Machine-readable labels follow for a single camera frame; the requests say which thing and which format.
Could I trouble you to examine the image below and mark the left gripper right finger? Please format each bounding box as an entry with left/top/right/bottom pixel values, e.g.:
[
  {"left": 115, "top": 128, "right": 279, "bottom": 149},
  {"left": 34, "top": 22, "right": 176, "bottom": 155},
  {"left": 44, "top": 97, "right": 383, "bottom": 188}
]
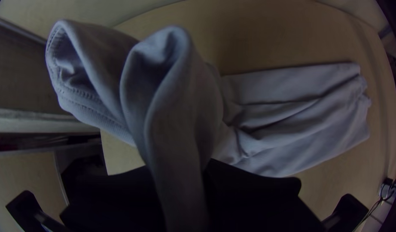
[{"left": 202, "top": 159, "right": 326, "bottom": 232}]

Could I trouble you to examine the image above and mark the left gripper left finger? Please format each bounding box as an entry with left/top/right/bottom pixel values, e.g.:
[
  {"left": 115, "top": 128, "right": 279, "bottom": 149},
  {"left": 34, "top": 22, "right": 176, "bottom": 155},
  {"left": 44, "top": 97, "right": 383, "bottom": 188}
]
[{"left": 59, "top": 165, "right": 169, "bottom": 232}]

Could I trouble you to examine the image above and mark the grey t-shirt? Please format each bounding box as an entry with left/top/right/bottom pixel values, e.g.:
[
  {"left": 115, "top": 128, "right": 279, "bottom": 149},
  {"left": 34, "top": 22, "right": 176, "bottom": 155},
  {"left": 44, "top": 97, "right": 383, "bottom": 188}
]
[{"left": 45, "top": 19, "right": 372, "bottom": 232}]

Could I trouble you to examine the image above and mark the black cable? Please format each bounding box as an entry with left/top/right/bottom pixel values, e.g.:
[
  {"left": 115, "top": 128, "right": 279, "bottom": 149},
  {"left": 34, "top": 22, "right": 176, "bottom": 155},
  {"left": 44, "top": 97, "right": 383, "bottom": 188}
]
[{"left": 356, "top": 183, "right": 396, "bottom": 232}]

